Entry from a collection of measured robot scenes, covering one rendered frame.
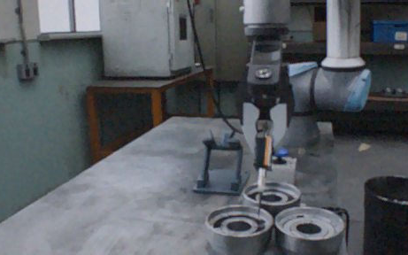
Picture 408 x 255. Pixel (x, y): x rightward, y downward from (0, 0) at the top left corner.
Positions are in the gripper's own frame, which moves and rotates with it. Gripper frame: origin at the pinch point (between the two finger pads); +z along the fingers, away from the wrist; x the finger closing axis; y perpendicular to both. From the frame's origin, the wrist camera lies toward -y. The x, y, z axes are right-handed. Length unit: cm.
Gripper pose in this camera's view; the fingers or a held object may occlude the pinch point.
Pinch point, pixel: (265, 148)
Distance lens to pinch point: 66.9
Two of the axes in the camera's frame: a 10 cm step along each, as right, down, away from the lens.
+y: 2.7, -2.3, 9.4
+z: 0.3, 9.7, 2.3
